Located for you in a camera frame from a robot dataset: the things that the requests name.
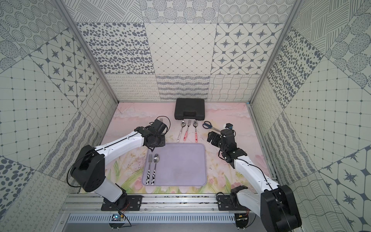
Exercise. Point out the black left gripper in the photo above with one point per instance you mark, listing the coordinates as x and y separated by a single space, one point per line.
155 140

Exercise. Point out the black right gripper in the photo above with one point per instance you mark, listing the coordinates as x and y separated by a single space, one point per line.
217 137

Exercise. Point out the cow pattern handle fork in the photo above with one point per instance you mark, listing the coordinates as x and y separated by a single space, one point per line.
150 159

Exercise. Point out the cow pattern handle spoon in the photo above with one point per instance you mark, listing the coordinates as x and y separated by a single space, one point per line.
156 160

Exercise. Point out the pink strawberry handle fork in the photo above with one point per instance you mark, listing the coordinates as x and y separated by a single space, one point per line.
186 133

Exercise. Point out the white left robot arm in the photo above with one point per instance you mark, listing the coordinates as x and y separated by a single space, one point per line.
89 167

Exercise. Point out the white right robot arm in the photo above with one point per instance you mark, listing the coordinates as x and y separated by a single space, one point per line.
275 204

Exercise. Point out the lilac plastic tray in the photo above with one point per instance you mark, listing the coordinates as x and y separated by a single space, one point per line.
180 164

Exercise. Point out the black plastic tool case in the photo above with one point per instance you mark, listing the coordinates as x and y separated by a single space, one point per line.
189 108

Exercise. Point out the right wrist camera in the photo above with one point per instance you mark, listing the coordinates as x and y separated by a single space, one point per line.
229 126

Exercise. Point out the blue handled scissors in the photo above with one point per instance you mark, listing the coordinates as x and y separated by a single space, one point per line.
208 125

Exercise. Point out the pink strawberry handle spoon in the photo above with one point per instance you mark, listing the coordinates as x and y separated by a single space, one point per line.
195 124

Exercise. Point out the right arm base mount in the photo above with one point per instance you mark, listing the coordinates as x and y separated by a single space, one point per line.
241 198

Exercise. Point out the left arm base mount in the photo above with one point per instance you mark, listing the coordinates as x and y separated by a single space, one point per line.
126 203

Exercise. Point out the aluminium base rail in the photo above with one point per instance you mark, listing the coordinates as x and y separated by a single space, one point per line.
152 203

